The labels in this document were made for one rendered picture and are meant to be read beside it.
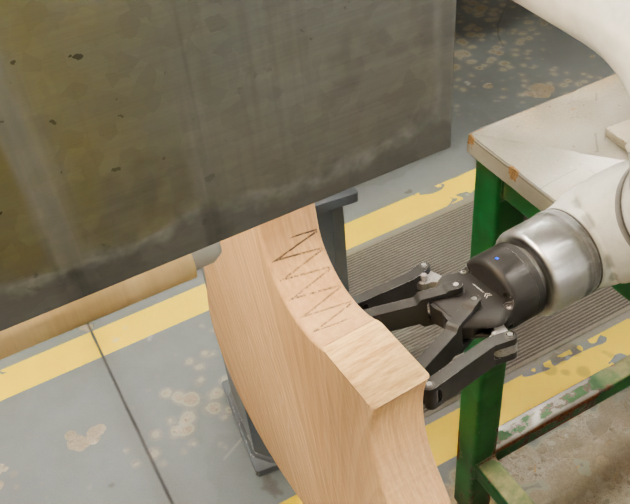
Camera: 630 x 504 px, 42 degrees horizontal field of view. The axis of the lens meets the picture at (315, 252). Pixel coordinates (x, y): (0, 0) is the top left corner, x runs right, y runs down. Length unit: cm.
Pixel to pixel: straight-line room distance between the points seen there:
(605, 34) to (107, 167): 54
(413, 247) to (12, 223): 210
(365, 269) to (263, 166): 199
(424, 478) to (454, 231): 181
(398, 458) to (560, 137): 64
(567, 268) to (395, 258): 154
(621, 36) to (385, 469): 39
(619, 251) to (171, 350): 152
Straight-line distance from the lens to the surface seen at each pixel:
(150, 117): 24
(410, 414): 56
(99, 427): 204
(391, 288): 77
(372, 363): 53
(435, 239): 234
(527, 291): 75
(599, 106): 119
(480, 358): 70
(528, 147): 110
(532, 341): 209
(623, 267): 80
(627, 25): 72
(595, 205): 79
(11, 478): 203
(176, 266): 46
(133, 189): 25
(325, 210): 138
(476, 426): 151
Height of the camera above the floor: 156
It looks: 42 degrees down
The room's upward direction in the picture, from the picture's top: 6 degrees counter-clockwise
